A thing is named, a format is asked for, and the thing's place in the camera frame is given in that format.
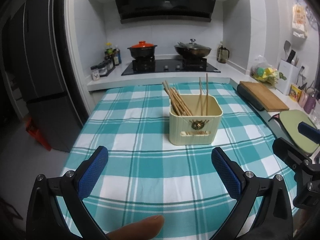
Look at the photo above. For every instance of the condiment bottles group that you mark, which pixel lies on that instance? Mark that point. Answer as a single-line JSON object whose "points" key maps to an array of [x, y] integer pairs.
{"points": [[112, 53]]}

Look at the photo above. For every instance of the teal plaid tablecloth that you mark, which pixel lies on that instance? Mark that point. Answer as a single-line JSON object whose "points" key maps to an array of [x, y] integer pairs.
{"points": [[147, 175]]}

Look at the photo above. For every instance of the wooden chopstick long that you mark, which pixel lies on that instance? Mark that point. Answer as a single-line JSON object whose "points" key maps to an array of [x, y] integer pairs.
{"points": [[201, 106]]}

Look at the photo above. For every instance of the yellow seasoning packet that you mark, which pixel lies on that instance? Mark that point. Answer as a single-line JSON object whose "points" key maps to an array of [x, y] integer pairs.
{"points": [[294, 93]]}

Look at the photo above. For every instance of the person's left hand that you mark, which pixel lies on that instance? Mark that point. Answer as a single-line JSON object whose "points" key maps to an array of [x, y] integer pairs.
{"points": [[147, 228]]}

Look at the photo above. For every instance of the green mat black rim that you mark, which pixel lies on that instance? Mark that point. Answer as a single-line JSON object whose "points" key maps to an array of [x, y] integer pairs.
{"points": [[289, 122]]}

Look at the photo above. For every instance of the wooden chopstick diagonal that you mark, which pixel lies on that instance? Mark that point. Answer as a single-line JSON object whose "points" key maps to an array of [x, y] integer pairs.
{"points": [[174, 101]]}

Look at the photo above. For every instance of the pink purple bottles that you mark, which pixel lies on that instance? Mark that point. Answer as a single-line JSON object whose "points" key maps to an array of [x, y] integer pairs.
{"points": [[307, 101]]}

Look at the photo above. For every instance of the wooden cutting board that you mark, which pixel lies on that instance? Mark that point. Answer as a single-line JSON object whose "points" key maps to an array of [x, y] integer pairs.
{"points": [[269, 100]]}

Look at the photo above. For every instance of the black gas stove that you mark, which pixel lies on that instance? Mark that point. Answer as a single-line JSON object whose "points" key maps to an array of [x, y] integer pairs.
{"points": [[168, 65]]}

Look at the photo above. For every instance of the black rolled mat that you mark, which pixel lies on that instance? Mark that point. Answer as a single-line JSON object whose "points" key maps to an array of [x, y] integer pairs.
{"points": [[249, 98]]}

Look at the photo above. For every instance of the bag of colourful sponges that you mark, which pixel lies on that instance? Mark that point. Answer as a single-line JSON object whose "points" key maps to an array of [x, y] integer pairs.
{"points": [[264, 73]]}

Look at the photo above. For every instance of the dark glass kettle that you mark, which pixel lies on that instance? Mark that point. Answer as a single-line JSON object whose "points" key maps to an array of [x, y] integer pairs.
{"points": [[222, 54]]}

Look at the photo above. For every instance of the white utensil holder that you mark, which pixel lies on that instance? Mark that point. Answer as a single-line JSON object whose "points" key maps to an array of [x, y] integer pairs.
{"points": [[288, 71]]}

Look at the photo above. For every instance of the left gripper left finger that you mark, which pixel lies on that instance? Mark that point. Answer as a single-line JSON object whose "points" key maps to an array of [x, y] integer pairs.
{"points": [[44, 217]]}

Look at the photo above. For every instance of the black range hood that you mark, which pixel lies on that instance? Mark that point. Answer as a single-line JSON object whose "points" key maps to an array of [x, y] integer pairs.
{"points": [[145, 10]]}

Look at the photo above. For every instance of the wooden chopstick bundle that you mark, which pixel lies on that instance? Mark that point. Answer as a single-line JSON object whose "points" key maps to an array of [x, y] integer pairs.
{"points": [[181, 103], [178, 103], [207, 95], [187, 110]]}

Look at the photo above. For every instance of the black wok glass lid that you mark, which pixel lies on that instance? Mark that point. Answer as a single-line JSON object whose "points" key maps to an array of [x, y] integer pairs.
{"points": [[192, 49]]}

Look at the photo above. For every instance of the cream chopstick holder box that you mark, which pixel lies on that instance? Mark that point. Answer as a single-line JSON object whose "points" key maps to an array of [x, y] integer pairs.
{"points": [[196, 129]]}

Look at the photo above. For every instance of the black pot orange lid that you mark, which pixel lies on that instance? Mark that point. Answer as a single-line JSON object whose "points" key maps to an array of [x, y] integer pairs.
{"points": [[142, 50]]}

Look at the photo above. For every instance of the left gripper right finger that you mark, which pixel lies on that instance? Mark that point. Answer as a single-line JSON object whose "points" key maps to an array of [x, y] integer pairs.
{"points": [[274, 218]]}

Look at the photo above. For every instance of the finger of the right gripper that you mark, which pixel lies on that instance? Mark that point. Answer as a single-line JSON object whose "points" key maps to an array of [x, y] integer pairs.
{"points": [[310, 132], [287, 154]]}

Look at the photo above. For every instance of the black refrigerator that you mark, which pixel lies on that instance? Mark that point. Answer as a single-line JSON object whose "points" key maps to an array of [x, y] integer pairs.
{"points": [[35, 52]]}

